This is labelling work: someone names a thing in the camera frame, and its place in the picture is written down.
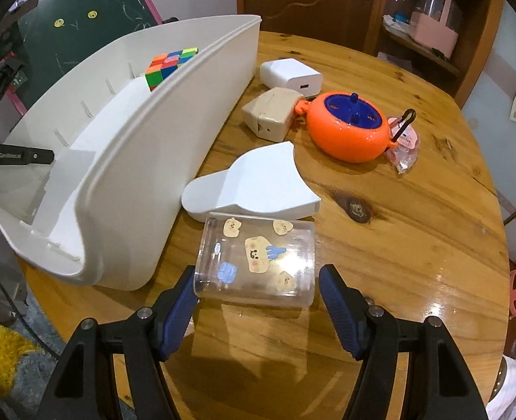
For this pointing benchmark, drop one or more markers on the small blue box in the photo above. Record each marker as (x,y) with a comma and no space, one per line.
(402,19)

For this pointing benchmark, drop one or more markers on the multicolour puzzle cube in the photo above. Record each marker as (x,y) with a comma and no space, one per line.
(161,72)

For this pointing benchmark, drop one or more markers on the white cube charger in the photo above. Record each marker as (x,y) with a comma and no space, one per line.
(284,76)

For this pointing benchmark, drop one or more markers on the white plastic storage bin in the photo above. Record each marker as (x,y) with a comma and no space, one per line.
(122,175)

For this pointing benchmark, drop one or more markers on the wooden shelf unit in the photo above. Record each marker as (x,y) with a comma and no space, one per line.
(477,65)

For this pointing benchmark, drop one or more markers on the clear plastic container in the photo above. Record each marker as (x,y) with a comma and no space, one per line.
(428,6)

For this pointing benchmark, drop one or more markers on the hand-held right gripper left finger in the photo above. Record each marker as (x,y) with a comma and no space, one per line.
(177,315)

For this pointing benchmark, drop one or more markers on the pink correction tape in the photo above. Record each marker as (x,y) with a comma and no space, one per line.
(404,153)

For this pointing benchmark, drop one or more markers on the clear plastic box with stickers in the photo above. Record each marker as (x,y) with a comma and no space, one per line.
(258,280)

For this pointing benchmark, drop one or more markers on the grey rug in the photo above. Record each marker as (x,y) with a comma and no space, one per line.
(43,358)

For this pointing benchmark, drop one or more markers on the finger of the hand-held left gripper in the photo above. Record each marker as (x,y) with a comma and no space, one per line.
(21,156)

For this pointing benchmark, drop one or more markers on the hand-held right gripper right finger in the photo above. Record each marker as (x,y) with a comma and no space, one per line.
(341,315)

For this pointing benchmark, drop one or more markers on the orange round toy blue top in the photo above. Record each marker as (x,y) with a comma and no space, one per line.
(350,140)

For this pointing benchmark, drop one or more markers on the floral glass wardrobe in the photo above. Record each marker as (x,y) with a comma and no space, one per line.
(501,74)

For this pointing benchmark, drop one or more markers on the black carabiner clip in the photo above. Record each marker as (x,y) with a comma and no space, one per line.
(410,116)

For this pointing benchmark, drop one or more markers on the beige plug adapter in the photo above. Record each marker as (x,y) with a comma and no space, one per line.
(271,111)

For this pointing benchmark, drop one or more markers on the white plastic scoop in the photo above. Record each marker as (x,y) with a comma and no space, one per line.
(258,183)

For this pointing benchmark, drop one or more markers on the yellow fuzzy cloth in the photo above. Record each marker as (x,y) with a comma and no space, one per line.
(0,354)

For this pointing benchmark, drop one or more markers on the pink basket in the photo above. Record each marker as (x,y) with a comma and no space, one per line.
(433,37)

